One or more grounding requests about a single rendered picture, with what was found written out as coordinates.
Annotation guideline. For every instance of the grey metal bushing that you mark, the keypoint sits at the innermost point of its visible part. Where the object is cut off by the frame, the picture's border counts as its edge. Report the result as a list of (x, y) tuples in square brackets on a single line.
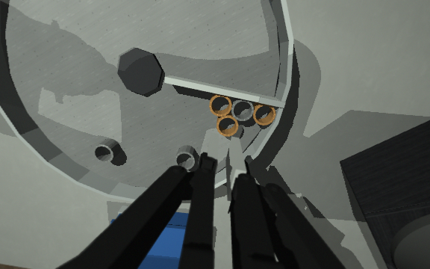
[(187, 150), (242, 117), (104, 157)]

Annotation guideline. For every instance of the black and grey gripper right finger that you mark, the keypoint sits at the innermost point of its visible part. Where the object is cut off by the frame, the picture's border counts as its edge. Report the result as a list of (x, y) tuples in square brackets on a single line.
[(257, 235)]

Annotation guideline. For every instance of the blue plastic crate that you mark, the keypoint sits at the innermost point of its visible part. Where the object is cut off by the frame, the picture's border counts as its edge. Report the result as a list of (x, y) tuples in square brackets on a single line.
[(166, 252)]

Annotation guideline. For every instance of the bronze bushing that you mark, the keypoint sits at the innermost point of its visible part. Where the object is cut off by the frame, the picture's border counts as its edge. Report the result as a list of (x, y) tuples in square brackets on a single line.
[(218, 112), (227, 132), (266, 120)]

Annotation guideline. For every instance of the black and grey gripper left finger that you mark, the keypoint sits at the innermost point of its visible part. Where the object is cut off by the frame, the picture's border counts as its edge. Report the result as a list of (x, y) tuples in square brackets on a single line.
[(125, 242)]

